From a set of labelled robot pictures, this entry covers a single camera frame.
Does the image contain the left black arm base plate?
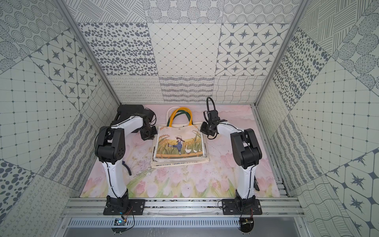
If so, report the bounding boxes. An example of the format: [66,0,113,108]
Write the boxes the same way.
[103,198,146,216]

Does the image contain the green handled floral tote bag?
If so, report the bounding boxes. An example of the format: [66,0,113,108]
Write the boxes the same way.
[150,108,210,166]

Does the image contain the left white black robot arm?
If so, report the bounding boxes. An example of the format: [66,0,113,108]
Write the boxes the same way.
[94,105,158,207]

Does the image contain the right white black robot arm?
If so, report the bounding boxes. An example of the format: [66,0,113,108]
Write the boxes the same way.
[200,110,263,208]

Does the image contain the left small circuit board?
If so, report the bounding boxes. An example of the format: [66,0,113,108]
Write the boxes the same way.
[113,218,127,228]

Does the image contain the black plastic tool case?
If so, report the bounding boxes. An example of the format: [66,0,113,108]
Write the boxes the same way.
[111,105,144,125]

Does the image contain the aluminium rail frame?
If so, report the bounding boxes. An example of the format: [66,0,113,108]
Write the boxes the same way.
[61,197,305,218]

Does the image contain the yellow handled illustrated tote bag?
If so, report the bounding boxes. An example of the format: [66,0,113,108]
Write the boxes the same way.
[153,106,205,160]

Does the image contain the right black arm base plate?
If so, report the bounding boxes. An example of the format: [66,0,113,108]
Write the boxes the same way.
[221,197,263,215]

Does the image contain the right small circuit board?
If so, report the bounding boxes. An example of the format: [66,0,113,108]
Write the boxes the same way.
[239,217,254,233]

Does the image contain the small circuit board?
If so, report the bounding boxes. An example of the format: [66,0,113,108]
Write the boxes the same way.
[113,218,127,228]
[239,217,254,233]

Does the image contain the starry night canvas tote bag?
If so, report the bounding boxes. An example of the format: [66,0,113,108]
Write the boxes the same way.
[150,106,210,169]

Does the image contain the blue handled pliers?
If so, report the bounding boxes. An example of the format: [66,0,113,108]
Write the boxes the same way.
[122,161,132,176]

